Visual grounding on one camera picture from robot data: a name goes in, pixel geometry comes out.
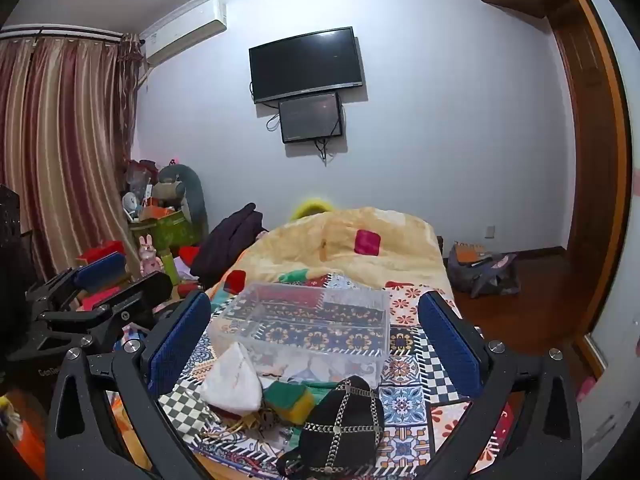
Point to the green bottle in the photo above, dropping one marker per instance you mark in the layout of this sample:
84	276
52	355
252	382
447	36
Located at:
167	266

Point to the grey bag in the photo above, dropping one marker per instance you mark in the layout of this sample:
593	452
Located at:
482	277

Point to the green and yellow sponge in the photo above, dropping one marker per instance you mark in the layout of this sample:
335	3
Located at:
290	402

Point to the white wall socket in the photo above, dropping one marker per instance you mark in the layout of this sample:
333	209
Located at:
490	231

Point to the dark jacket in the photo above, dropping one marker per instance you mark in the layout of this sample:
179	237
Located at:
227	245

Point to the wooden door frame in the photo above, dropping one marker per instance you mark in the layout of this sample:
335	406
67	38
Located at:
595	170

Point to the patterned patchwork blanket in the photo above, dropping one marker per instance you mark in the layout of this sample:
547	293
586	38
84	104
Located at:
405	405

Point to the orange notebook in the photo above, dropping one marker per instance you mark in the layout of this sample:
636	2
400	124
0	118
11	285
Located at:
470	252

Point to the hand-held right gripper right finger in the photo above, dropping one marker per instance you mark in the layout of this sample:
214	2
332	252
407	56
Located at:
449	345

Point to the yellow quilt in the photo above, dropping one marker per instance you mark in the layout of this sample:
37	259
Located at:
320	245

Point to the clear plastic storage box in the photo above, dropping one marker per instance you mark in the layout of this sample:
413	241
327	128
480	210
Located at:
305	327

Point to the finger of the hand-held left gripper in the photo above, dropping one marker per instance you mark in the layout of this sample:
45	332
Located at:
142	287
100	266

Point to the black perforated crate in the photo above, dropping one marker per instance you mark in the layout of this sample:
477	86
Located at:
9	230

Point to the white cloth hat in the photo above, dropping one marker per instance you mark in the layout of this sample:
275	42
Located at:
232	382

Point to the grey plush toy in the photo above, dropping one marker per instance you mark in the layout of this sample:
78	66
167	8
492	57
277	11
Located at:
192	195

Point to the small black wall monitor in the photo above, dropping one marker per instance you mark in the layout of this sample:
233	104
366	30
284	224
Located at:
310	116

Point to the large black wall television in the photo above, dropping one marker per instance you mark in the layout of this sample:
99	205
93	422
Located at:
306	64

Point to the striped red curtain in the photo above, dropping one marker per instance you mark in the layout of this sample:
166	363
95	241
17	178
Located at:
65	150

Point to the green cardboard box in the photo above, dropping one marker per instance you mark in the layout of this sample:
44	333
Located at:
165	230

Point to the pink bunny toy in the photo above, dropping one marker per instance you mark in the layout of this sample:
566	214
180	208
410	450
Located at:
148	257

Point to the yellow-green furry plush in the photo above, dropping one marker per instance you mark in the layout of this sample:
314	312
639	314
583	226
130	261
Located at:
312	207

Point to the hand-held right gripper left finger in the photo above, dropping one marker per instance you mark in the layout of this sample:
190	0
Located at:
179	342

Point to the white curtain rail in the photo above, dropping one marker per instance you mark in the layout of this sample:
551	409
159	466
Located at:
60	32

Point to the white air conditioner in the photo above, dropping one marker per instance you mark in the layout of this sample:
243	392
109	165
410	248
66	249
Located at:
185	35

